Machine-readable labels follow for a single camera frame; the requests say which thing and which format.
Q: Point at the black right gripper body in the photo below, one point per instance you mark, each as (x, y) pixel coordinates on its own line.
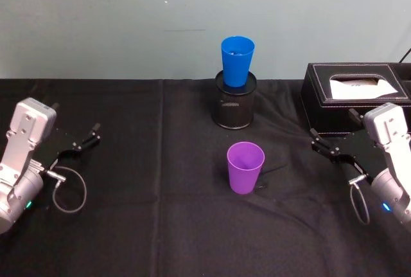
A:
(361, 153)

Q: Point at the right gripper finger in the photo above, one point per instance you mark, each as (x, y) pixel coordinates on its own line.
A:
(356, 117)
(324, 146)

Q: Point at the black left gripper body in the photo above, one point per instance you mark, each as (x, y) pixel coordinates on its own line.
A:
(59, 143)

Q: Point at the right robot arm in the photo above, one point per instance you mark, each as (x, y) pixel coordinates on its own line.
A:
(390, 148)

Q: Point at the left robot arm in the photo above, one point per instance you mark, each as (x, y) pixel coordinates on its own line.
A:
(22, 148)

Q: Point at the white tissue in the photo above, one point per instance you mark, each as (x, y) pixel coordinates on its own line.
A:
(356, 89)

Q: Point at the black leather tissue box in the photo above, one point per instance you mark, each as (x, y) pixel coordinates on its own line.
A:
(316, 97)

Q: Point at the purple plastic cup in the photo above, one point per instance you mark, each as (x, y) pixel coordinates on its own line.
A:
(244, 174)

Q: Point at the black table cloth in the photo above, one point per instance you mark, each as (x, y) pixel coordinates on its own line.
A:
(135, 219)

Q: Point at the black mesh pen holder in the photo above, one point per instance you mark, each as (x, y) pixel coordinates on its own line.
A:
(234, 111)

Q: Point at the blue plastic cup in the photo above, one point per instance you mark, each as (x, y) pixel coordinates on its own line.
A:
(236, 65)

